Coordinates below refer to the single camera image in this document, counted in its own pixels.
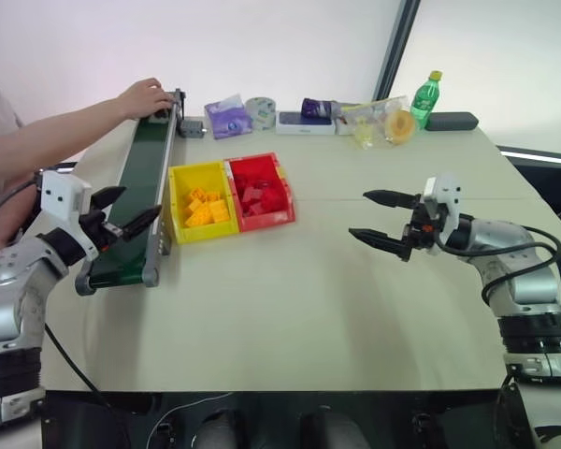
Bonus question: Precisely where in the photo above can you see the dark grey oblong case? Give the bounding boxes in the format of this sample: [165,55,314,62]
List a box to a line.
[424,111,480,133]

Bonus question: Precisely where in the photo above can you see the yellow plastic bin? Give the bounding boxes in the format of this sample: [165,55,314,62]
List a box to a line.
[166,160,241,246]

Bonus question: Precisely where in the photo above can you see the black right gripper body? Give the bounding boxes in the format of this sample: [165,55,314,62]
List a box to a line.
[401,194,443,253]

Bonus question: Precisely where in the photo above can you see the person's bare hand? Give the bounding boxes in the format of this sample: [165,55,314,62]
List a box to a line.
[115,77,175,122]

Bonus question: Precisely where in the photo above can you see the thin white cable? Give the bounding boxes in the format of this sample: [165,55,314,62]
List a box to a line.
[144,391,236,449]

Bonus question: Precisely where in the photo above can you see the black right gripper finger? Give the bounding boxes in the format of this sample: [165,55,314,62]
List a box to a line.
[362,188,423,210]
[348,227,412,263]

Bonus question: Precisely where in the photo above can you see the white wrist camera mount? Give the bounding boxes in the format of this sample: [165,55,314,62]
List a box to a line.
[422,174,465,256]
[40,169,100,260]

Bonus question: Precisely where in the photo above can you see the purple foil packet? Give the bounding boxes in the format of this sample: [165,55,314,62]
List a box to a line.
[300,97,343,119]

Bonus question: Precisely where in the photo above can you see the clear plastic bag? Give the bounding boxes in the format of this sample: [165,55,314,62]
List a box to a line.
[337,94,409,152]

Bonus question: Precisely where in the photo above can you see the yellow tape roll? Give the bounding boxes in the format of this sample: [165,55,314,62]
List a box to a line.
[383,109,418,147]

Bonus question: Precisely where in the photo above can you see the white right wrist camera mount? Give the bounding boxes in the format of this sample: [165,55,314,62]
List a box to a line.
[422,174,465,256]

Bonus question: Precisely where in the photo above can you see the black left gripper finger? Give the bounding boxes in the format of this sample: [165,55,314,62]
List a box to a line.
[119,205,164,242]
[91,185,128,213]

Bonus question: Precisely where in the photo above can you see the purple tissue packet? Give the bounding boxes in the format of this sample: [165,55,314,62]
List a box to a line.
[203,93,254,140]

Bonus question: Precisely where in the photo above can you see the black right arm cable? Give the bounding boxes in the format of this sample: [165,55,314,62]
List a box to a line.
[480,225,561,311]

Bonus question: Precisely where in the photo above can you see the green plastic bottle yellow cap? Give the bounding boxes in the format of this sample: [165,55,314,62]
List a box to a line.
[410,69,445,131]

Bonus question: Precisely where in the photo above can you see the white box dark blue lid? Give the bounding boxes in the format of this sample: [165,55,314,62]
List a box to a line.
[275,109,337,137]

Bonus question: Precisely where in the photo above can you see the red plastic bin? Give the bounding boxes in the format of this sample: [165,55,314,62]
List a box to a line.
[223,151,297,234]

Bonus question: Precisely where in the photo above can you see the dark window frame post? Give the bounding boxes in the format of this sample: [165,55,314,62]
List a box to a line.
[372,0,423,102]

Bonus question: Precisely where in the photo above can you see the green conveyor belt grey frame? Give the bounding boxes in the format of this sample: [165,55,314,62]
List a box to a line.
[74,87,189,297]

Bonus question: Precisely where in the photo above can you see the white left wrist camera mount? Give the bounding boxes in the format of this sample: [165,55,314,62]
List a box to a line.
[40,169,100,260]

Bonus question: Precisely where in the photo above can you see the black cable under left arm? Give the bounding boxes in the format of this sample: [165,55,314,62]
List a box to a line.
[43,321,131,449]

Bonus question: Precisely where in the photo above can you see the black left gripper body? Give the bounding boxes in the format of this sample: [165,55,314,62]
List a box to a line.
[78,210,125,252]

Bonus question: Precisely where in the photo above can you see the grey green tape roll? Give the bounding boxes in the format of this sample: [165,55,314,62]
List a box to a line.
[244,95,279,131]

